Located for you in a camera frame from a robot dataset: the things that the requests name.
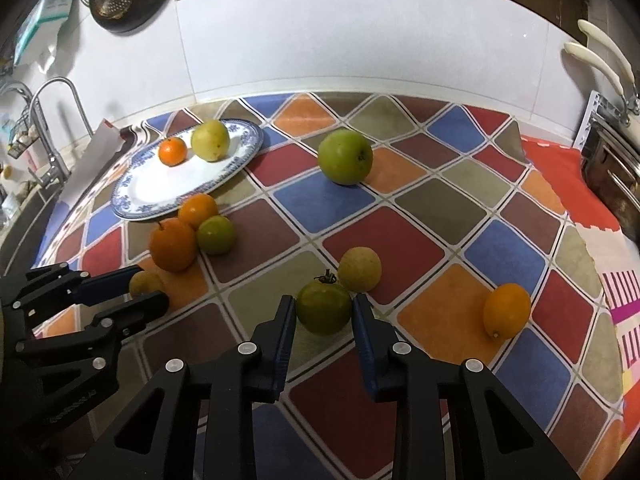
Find small orange kumquat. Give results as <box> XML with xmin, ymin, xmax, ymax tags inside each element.
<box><xmin>483</xmin><ymin>283</ymin><xmax>532</xmax><ymax>340</ymax></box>

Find cream knife handle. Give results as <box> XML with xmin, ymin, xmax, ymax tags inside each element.
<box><xmin>563</xmin><ymin>41</ymin><xmax>625</xmax><ymax>99</ymax></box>
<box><xmin>577</xmin><ymin>20</ymin><xmax>636</xmax><ymax>87</ymax></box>

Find chrome kitchen faucet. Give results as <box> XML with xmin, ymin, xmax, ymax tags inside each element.
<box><xmin>28</xmin><ymin>76</ymin><xmax>96</xmax><ymax>187</ymax></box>

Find cream knife handle lower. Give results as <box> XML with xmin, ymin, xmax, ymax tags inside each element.
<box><xmin>563</xmin><ymin>41</ymin><xmax>625</xmax><ymax>99</ymax></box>

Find colourful diamond pattern tablecloth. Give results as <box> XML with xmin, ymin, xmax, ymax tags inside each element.
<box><xmin>37</xmin><ymin>91</ymin><xmax>639</xmax><ymax>479</ymax></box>

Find small orange mandarin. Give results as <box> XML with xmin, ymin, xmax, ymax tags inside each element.
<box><xmin>157</xmin><ymin>136</ymin><xmax>188</xmax><ymax>167</ymax></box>

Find steel kitchen sink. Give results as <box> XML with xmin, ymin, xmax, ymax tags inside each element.
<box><xmin>0</xmin><ymin>183</ymin><xmax>61</xmax><ymax>276</ymax></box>

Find green apple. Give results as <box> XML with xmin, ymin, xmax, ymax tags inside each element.
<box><xmin>318</xmin><ymin>129</ymin><xmax>373</xmax><ymax>186</ymax></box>

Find green tomato with stem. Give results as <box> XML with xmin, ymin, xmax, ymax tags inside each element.
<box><xmin>295</xmin><ymin>269</ymin><xmax>352</xmax><ymax>336</ymax></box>

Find cream knife handle upper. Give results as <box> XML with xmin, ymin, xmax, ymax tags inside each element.
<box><xmin>577</xmin><ymin>20</ymin><xmax>636</xmax><ymax>87</ymax></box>

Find round yellow brown fruit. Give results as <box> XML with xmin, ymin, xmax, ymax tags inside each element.
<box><xmin>337</xmin><ymin>247</ymin><xmax>382</xmax><ymax>292</ymax></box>

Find yellow green pear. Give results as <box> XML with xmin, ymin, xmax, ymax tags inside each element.
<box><xmin>191</xmin><ymin>119</ymin><xmax>230</xmax><ymax>162</ymax></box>

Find large orange with stem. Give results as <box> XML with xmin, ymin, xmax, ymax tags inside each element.
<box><xmin>149</xmin><ymin>218</ymin><xmax>198</xmax><ymax>273</ymax></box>

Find teal white paper box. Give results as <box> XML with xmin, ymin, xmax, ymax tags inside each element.
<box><xmin>13</xmin><ymin>0</ymin><xmax>74</xmax><ymax>73</ymax></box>

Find small yellow brown fruit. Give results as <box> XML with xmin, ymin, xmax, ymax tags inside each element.
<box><xmin>129</xmin><ymin>271</ymin><xmax>166</xmax><ymax>298</ymax></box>

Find small green mandarin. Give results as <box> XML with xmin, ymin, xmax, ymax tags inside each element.
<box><xmin>196</xmin><ymin>216</ymin><xmax>236</xmax><ymax>256</ymax></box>

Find large orange without stem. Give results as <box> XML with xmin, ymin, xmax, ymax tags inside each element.
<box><xmin>178</xmin><ymin>194</ymin><xmax>219</xmax><ymax>231</ymax></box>

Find wire sink caddy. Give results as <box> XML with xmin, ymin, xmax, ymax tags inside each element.
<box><xmin>4</xmin><ymin>110</ymin><xmax>39</xmax><ymax>159</ymax></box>

